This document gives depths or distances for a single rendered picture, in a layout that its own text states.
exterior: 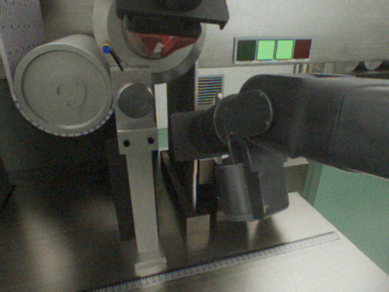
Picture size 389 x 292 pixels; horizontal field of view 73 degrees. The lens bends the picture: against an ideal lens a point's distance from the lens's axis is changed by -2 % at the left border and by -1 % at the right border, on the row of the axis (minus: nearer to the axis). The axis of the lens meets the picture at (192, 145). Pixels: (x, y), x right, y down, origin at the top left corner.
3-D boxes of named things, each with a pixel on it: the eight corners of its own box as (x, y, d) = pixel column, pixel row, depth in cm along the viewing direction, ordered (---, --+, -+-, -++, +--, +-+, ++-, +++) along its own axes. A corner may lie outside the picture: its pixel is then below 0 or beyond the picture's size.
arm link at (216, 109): (264, 87, 26) (211, 94, 25) (279, 154, 26) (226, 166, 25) (236, 102, 33) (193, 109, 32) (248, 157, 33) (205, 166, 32)
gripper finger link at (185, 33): (181, 77, 33) (207, 24, 24) (121, 75, 30) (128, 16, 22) (175, 32, 35) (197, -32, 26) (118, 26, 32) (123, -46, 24)
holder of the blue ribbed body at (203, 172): (199, 185, 48) (199, 160, 46) (172, 137, 68) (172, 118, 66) (215, 182, 49) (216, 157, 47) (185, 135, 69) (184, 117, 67)
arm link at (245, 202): (331, 79, 24) (266, 82, 19) (359, 204, 23) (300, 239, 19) (241, 110, 34) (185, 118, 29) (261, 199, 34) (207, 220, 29)
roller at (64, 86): (27, 138, 36) (0, 44, 31) (58, 93, 58) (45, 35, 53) (118, 129, 39) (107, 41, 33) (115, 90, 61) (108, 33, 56)
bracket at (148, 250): (135, 272, 42) (109, 74, 29) (132, 242, 47) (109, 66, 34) (166, 265, 43) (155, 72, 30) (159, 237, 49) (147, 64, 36)
